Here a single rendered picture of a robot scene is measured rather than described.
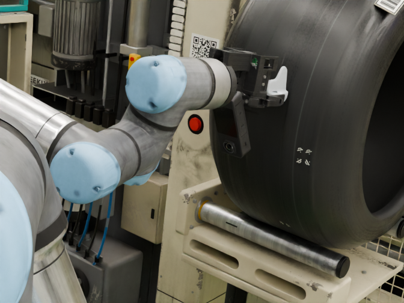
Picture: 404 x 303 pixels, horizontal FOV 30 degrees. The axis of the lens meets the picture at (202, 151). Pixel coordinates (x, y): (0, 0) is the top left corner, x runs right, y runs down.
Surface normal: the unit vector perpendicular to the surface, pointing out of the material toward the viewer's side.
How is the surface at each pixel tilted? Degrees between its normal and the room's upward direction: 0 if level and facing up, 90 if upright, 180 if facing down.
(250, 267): 90
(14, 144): 33
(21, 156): 45
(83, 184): 89
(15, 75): 90
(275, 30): 58
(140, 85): 84
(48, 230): 72
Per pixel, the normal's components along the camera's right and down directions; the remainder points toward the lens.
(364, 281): 0.11, -0.94
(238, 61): 0.78, 0.27
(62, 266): 0.91, -0.13
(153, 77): -0.61, 0.08
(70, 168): -0.36, 0.26
